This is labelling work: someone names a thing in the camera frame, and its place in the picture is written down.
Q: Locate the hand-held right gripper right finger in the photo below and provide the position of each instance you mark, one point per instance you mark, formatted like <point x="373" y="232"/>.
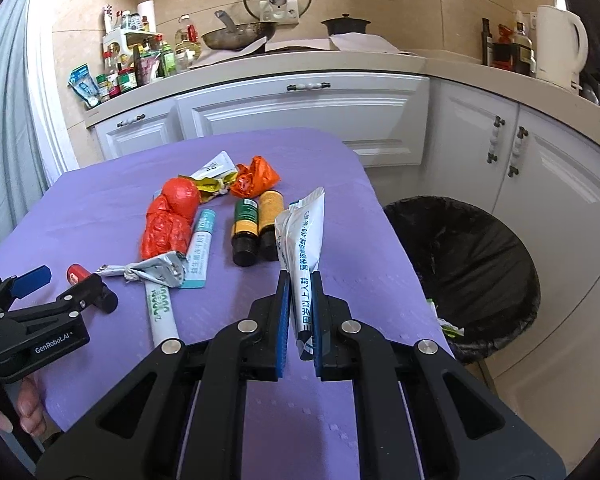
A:
<point x="317" y="325"/>

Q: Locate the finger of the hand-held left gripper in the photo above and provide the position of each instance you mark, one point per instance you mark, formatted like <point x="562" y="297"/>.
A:
<point x="80" y="294"/>
<point x="30" y="277"/>

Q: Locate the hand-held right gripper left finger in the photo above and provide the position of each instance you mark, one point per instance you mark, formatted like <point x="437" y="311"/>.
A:
<point x="282" y="325"/>

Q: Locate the small red bottle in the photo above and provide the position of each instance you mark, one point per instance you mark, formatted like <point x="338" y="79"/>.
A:
<point x="77" y="273"/>

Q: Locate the silver wrapper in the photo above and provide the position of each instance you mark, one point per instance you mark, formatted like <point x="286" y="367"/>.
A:
<point x="155" y="267"/>

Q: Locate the white green-print tube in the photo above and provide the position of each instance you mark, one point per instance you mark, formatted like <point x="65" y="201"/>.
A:
<point x="162" y="315"/>

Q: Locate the white silver pouch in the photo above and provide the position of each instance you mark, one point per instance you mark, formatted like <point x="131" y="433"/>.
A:
<point x="300" y="240"/>

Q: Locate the green label brown bottle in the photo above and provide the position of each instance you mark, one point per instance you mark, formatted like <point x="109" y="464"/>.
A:
<point x="245" y="220"/>

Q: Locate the red plastic bag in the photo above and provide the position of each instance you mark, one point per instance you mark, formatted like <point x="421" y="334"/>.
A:
<point x="167" y="220"/>

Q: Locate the teal white box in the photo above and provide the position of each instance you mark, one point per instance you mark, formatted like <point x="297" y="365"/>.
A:
<point x="200" y="245"/>

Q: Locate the yellow label brown bottle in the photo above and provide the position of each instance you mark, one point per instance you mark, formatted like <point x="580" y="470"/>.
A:
<point x="271" y="210"/>

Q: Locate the trash bin with black bag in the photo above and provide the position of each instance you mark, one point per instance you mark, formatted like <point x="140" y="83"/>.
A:
<point x="480" y="260"/>

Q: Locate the person's left hand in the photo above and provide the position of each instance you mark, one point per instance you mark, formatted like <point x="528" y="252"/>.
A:
<point x="30" y="405"/>

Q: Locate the purple tablecloth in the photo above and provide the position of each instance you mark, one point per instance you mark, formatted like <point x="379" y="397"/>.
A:
<point x="105" y="185"/>

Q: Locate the green white wrapper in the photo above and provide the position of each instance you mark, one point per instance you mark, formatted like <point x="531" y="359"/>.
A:
<point x="450" y="331"/>

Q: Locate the orange plastic bag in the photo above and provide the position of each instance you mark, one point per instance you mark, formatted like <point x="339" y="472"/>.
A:
<point x="257" y="175"/>

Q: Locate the yellow wrapper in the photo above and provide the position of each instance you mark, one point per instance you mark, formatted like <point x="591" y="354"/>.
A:
<point x="212" y="185"/>

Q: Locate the small white drawer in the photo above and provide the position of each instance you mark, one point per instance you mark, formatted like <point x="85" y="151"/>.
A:
<point x="140" y="140"/>

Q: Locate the grey curtain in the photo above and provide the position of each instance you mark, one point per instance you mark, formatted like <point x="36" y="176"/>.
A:
<point x="5" y="110"/>

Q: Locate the white flat packet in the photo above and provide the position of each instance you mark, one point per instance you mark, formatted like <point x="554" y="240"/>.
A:
<point x="215" y="165"/>

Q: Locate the blue snack packet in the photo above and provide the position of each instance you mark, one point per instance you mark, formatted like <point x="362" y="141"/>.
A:
<point x="85" y="85"/>

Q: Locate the wide white drawer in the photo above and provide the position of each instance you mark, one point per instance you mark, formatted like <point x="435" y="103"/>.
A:
<point x="305" y="120"/>

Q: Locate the cluster of condiment jars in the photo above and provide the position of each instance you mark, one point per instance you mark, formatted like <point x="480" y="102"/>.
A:
<point x="125" y="80"/>

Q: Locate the white cabinet door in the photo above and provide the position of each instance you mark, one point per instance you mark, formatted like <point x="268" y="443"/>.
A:
<point x="460" y="150"/>
<point x="565" y="175"/>

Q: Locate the white spice rack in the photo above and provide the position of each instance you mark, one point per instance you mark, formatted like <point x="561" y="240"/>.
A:
<point x="130" y="37"/>

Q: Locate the cooking oil bottle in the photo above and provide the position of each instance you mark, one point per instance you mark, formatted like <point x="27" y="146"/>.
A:
<point x="187" y="42"/>

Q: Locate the white cloth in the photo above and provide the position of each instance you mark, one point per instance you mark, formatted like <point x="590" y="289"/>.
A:
<point x="365" y="42"/>

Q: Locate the paper towel roll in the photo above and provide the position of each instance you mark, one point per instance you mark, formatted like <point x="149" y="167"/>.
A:
<point x="146" y="12"/>

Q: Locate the steel wok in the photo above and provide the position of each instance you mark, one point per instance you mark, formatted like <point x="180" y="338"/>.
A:
<point x="240" y="35"/>

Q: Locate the black pot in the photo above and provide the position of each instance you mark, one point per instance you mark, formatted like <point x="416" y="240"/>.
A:
<point x="345" y="26"/>

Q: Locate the dark glass bottle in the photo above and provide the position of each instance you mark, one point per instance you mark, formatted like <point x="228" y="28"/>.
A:
<point x="487" y="40"/>

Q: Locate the clear bottle with dark liquid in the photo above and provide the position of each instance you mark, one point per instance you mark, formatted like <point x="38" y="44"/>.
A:
<point x="522" y="47"/>

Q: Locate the white electric kettle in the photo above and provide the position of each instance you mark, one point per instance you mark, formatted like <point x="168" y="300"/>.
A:
<point x="555" y="45"/>

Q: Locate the white wall socket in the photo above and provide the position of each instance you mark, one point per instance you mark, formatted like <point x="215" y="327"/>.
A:
<point x="291" y="10"/>

